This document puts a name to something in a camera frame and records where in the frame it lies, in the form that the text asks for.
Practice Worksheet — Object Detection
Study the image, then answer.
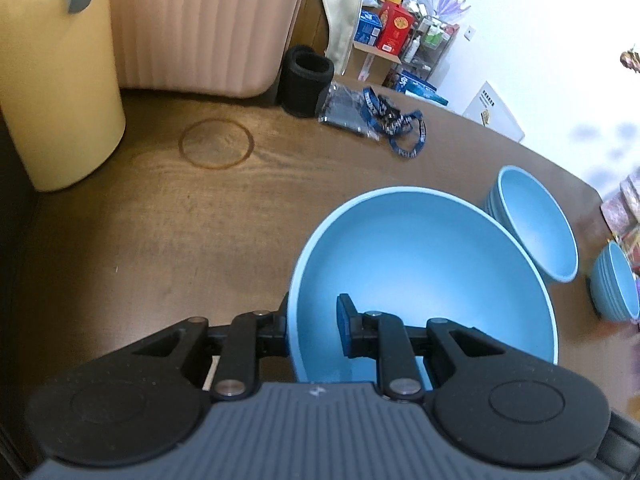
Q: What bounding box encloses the yellow bucket with grey handle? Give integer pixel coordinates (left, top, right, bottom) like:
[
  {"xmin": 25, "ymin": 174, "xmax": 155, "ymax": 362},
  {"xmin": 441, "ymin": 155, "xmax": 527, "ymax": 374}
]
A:
[{"xmin": 0, "ymin": 0, "xmax": 126, "ymax": 193}]

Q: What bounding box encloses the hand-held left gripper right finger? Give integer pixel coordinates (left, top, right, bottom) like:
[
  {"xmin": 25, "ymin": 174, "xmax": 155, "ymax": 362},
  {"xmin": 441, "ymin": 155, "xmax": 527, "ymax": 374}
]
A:
[{"xmin": 336, "ymin": 293, "xmax": 506, "ymax": 403}]

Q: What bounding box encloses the black paper bag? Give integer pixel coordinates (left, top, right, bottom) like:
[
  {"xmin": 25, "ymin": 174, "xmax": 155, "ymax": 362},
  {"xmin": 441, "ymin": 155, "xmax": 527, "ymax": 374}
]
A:
[{"xmin": 0, "ymin": 115, "xmax": 40, "ymax": 321}]

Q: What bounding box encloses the small blue bowl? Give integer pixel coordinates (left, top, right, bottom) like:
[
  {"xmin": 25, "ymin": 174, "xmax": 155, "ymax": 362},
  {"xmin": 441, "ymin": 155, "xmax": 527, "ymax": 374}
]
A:
[{"xmin": 589, "ymin": 240, "xmax": 640, "ymax": 323}]

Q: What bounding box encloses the large blue bowl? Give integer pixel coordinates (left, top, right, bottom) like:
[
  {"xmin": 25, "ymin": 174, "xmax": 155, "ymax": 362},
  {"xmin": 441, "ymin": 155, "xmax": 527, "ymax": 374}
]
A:
[
  {"xmin": 288, "ymin": 186, "xmax": 559, "ymax": 385},
  {"xmin": 484, "ymin": 165, "xmax": 579, "ymax": 283}
]

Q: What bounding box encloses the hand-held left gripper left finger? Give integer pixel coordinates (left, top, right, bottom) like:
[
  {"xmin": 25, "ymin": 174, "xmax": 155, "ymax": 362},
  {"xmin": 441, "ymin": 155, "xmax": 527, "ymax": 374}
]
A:
[{"xmin": 131, "ymin": 292, "xmax": 291, "ymax": 402}]

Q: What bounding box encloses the blue box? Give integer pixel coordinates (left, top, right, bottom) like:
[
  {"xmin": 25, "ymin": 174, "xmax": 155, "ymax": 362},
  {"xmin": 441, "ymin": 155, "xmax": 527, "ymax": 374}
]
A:
[{"xmin": 354, "ymin": 7, "xmax": 383, "ymax": 46}]

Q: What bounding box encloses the cardboard box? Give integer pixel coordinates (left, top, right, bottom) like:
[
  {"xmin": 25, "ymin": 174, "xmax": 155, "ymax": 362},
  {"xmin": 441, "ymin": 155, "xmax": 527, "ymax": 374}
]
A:
[{"xmin": 347, "ymin": 42, "xmax": 403, "ymax": 81}]

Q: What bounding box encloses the beige cloth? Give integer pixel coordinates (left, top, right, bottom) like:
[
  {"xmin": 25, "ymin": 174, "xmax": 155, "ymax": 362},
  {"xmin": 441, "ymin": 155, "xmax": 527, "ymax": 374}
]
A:
[{"xmin": 310, "ymin": 0, "xmax": 365, "ymax": 76}]

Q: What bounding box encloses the pink suitcase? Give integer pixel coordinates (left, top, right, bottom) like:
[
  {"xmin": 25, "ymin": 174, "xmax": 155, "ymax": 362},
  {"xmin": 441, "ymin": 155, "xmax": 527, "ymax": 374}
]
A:
[{"xmin": 107, "ymin": 0, "xmax": 313, "ymax": 98}]

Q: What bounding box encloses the black cup sleeve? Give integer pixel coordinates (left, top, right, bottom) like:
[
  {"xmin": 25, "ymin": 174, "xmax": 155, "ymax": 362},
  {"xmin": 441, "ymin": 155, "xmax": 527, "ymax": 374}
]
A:
[{"xmin": 277, "ymin": 45, "xmax": 335, "ymax": 118}]

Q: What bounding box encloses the pink white vase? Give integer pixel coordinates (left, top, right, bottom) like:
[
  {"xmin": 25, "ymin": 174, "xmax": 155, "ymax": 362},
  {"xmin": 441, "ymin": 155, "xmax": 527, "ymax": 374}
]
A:
[{"xmin": 600, "ymin": 167, "xmax": 640, "ymax": 233}]

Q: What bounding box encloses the white sign board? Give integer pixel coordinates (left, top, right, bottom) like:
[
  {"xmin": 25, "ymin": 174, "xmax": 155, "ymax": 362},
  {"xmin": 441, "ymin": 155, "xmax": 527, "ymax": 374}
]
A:
[{"xmin": 462, "ymin": 80, "xmax": 526, "ymax": 143}]

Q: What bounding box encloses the blue packet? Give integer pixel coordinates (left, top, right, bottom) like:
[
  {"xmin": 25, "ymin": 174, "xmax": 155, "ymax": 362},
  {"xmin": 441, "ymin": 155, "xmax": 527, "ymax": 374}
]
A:
[{"xmin": 396, "ymin": 72, "xmax": 449, "ymax": 107}]

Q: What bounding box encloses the red box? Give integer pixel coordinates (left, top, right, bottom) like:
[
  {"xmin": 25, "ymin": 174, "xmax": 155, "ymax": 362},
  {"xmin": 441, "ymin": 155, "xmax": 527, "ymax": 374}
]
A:
[{"xmin": 375, "ymin": 1, "xmax": 417, "ymax": 56}]

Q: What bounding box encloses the white bottle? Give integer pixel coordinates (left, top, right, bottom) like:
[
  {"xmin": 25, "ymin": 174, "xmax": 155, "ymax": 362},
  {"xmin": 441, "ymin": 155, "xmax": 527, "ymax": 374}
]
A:
[{"xmin": 404, "ymin": 27, "xmax": 422, "ymax": 63}]

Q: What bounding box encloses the blue lanyard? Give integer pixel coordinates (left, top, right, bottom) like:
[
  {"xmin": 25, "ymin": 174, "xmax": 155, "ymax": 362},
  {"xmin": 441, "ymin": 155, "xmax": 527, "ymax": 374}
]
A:
[{"xmin": 362, "ymin": 87, "xmax": 428, "ymax": 158}]

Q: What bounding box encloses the dark badge holder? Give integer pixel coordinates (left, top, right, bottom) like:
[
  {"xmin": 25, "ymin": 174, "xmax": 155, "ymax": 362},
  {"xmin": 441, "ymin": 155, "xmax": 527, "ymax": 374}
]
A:
[{"xmin": 317, "ymin": 82, "xmax": 382, "ymax": 138}]

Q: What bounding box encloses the wire rack shelf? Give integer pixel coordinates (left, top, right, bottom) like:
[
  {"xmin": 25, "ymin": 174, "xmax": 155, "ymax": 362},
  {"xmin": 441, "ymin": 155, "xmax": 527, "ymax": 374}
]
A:
[{"xmin": 382, "ymin": 0, "xmax": 460, "ymax": 88}]

